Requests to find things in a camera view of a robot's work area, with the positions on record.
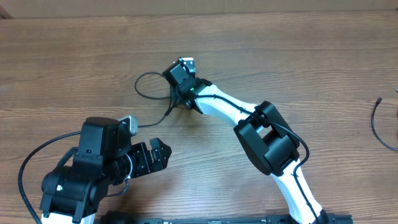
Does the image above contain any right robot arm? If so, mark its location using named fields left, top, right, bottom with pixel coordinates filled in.
left=162, top=58, right=329, bottom=223

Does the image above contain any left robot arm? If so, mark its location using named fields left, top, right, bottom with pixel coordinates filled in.
left=40, top=116, right=172, bottom=223

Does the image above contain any black cable bundle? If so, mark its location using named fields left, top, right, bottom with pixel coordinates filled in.
left=134, top=72, right=180, bottom=128

